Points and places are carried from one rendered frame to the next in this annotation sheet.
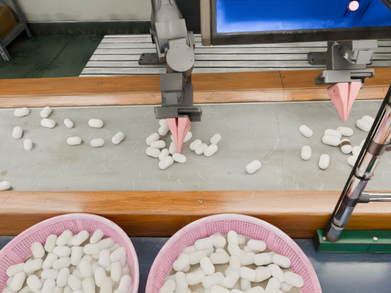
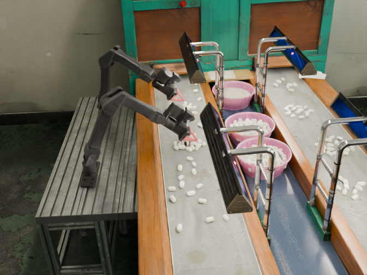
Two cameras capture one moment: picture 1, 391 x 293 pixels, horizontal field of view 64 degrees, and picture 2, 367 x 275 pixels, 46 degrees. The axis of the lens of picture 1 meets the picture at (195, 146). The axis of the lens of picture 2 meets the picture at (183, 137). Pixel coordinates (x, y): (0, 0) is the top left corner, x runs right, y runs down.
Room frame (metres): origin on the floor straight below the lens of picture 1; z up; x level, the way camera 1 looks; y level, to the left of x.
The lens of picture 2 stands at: (0.92, 1.89, 1.92)
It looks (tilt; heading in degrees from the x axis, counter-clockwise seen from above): 31 degrees down; 259
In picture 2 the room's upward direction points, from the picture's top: 2 degrees counter-clockwise
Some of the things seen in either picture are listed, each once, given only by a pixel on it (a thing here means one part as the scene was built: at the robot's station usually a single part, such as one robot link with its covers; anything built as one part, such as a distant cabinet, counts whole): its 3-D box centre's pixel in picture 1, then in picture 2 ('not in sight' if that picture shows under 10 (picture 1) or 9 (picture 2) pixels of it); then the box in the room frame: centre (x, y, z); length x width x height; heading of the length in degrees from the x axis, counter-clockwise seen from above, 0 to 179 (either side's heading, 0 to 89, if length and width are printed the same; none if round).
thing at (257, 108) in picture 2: not in sight; (274, 78); (-0.05, -0.27, 0.90); 0.20 x 0.19 x 0.45; 83
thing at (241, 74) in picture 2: not in sight; (226, 75); (0.10, -0.69, 0.77); 0.33 x 0.15 x 0.01; 173
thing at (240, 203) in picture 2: not in sight; (222, 148); (0.53, 0.63, 1.08); 0.62 x 0.08 x 0.07; 83
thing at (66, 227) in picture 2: not in sight; (97, 193); (1.04, -0.23, 0.32); 1.20 x 0.29 x 0.63; 80
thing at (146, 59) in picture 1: (164, 50); (89, 167); (1.04, 0.07, 0.71); 0.20 x 0.07 x 0.08; 80
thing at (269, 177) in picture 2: not in sight; (242, 187); (0.46, 0.64, 0.90); 0.20 x 0.19 x 0.45; 83
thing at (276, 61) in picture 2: not in sight; (275, 61); (-0.24, -0.70, 0.83); 0.30 x 0.06 x 0.07; 173
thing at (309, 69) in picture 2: not in sight; (290, 48); (-0.13, -0.27, 1.08); 0.62 x 0.08 x 0.07; 83
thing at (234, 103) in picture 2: not in sight; (233, 96); (0.13, -0.47, 0.72); 0.27 x 0.27 x 0.10
